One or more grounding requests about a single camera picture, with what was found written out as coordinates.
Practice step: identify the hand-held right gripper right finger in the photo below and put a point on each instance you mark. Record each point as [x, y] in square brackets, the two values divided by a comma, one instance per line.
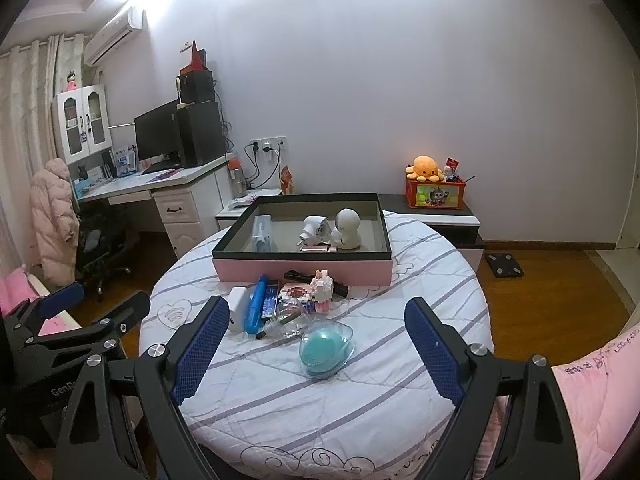
[435, 355]

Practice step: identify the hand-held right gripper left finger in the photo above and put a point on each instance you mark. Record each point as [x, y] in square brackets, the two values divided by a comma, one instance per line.
[200, 355]

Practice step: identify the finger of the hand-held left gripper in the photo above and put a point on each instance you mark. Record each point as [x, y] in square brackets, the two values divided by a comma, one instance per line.
[60, 300]
[120, 312]

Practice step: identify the white charger block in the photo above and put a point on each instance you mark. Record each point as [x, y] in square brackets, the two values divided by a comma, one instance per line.
[239, 307]

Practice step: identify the blue ribbed plastic item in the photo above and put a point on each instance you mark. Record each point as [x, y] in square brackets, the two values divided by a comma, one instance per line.
[255, 305]

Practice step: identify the blue printed small box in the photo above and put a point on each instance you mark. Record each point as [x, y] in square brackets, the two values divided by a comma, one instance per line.
[271, 297]

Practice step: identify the teal sponge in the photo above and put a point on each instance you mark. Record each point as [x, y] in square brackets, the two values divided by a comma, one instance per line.
[322, 352]

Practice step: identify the pink white block toy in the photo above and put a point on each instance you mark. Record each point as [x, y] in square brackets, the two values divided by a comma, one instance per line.
[312, 292]

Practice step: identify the pink storage box tray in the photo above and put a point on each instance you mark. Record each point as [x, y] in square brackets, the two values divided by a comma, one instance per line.
[300, 270]

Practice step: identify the pink bed sheet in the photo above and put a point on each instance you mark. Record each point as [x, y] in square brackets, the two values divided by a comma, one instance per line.
[10, 290]

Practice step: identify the black office chair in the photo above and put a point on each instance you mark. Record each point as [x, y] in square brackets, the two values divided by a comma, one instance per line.
[100, 245]

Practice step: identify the pink puffer coat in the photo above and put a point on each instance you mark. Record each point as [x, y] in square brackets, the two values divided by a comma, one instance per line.
[52, 220]

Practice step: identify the black bathroom scale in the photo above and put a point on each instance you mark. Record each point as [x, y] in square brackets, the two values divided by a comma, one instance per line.
[504, 264]

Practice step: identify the white desk with drawers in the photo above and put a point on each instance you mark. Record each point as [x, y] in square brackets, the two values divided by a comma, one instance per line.
[150, 190]

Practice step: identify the clear plastic case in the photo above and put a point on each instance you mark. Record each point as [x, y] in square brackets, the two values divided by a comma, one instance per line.
[261, 232]

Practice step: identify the blue white box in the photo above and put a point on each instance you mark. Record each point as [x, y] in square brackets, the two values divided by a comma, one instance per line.
[124, 160]

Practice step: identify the rose gold cosmetic case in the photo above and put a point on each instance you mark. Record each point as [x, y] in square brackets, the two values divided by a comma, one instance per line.
[315, 248]

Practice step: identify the red printed storage box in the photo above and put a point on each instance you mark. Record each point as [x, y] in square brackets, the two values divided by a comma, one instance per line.
[435, 194]

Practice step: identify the printed paper leaflet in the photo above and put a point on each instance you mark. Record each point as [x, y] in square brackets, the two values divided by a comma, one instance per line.
[250, 199]

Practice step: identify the pink quilt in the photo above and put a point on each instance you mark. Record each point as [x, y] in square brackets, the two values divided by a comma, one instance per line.
[595, 395]

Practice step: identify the clear bottle with red cap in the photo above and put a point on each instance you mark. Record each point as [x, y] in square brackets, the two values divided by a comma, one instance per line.
[237, 177]

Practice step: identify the white hutch cabinet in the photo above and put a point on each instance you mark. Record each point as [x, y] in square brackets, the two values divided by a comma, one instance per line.
[82, 120]

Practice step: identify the black computer monitor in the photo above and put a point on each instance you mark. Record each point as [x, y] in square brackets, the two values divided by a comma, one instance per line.
[157, 132]

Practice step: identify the orange octopus plush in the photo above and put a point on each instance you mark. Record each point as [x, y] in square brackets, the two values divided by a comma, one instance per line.
[425, 167]

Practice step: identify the red white small packet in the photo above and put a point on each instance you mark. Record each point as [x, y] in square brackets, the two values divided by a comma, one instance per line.
[452, 167]

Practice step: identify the white curtain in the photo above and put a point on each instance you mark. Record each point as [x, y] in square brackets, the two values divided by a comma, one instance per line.
[25, 110]

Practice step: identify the orange snack bag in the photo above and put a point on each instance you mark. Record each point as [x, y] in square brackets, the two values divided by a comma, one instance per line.
[286, 180]

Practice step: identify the black computer tower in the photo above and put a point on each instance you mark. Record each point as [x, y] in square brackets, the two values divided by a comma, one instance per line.
[200, 132]

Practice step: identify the small pink doll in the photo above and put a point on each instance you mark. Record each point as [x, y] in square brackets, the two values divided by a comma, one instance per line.
[71, 80]

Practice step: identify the black speaker box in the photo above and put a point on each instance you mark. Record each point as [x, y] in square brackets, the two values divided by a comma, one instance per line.
[196, 85]

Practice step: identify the red triangular ornament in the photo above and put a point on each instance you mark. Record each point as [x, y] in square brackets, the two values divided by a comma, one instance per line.
[195, 57]

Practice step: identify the white air conditioner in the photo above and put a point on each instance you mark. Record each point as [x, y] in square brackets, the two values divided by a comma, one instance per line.
[112, 35]

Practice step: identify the white security camera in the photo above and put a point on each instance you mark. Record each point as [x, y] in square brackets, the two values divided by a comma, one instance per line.
[348, 230]

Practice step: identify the white wall outlet strip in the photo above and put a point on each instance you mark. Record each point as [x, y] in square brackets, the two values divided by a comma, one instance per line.
[268, 144]

